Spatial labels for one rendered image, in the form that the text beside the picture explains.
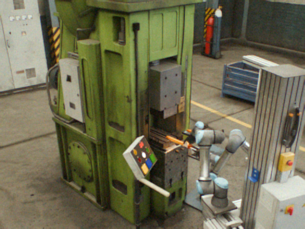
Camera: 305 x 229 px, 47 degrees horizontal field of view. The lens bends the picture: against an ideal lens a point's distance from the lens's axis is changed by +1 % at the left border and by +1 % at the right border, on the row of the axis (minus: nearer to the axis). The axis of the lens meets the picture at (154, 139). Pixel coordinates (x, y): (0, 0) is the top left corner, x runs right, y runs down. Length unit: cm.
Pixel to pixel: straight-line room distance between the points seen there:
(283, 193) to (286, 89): 73
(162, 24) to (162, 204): 192
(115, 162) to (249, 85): 413
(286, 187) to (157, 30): 180
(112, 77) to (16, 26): 494
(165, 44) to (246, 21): 928
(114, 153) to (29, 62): 493
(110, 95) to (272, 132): 177
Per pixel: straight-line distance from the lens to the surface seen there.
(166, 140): 372
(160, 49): 350
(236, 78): 758
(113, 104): 368
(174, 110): 362
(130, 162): 314
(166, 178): 382
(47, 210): 453
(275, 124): 252
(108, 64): 357
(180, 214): 428
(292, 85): 249
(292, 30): 1174
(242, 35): 1284
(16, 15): 827
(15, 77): 847
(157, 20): 342
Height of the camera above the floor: 271
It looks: 27 degrees down
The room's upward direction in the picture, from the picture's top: straight up
